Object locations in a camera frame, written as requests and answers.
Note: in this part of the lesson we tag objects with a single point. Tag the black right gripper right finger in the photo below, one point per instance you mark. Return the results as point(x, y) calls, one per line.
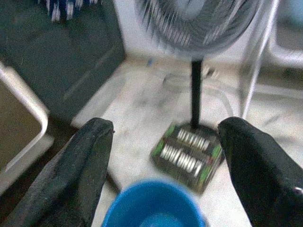
point(265, 175)

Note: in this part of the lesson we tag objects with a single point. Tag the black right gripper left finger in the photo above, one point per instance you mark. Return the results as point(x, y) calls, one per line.
point(71, 170)

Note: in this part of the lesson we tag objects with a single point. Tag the blue plastic bucket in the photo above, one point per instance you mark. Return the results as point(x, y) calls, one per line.
point(132, 203)

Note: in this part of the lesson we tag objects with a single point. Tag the white metal stand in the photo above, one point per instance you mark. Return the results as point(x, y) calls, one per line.
point(253, 80)

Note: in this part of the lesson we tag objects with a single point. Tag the black standing fan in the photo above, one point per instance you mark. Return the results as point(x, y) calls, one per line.
point(196, 94)

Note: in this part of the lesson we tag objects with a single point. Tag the dark grey box furniture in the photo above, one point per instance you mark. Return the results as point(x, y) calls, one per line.
point(59, 59)

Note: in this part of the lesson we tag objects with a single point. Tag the white plastic tub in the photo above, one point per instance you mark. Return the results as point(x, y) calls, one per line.
point(288, 42)

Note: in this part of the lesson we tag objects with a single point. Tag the blue white patterned cloth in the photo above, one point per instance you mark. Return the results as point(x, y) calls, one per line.
point(56, 9)

